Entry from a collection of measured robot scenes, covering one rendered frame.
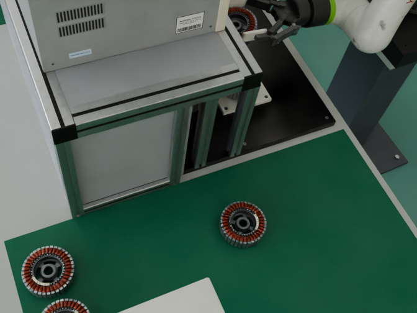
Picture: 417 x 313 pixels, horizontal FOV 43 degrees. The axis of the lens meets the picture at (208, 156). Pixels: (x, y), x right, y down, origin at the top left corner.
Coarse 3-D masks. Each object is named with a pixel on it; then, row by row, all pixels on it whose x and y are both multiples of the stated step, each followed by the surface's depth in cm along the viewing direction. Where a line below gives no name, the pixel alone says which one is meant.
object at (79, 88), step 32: (224, 32) 115; (32, 64) 105; (96, 64) 107; (128, 64) 108; (160, 64) 109; (192, 64) 110; (224, 64) 111; (256, 64) 112; (64, 96) 102; (96, 96) 103; (128, 96) 103; (160, 96) 104; (192, 96) 107; (64, 128) 98; (96, 128) 102
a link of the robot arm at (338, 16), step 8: (336, 0) 144; (344, 0) 145; (352, 0) 144; (360, 0) 144; (336, 8) 144; (344, 8) 144; (352, 8) 143; (336, 16) 145; (344, 16) 144; (328, 24) 148; (336, 24) 149
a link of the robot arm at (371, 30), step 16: (384, 0) 134; (400, 0) 133; (352, 16) 142; (368, 16) 138; (384, 16) 136; (400, 16) 136; (352, 32) 142; (368, 32) 139; (384, 32) 138; (368, 48) 141
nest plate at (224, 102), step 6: (264, 90) 152; (258, 96) 150; (264, 96) 150; (270, 96) 151; (222, 102) 148; (228, 102) 148; (234, 102) 148; (258, 102) 149; (264, 102) 150; (222, 108) 146; (228, 108) 147; (234, 108) 147
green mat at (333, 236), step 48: (336, 144) 148; (192, 192) 135; (240, 192) 137; (288, 192) 138; (336, 192) 140; (384, 192) 142; (48, 240) 124; (96, 240) 126; (144, 240) 127; (192, 240) 128; (288, 240) 131; (336, 240) 133; (384, 240) 134; (96, 288) 120; (144, 288) 121; (240, 288) 123; (288, 288) 125; (336, 288) 126; (384, 288) 127
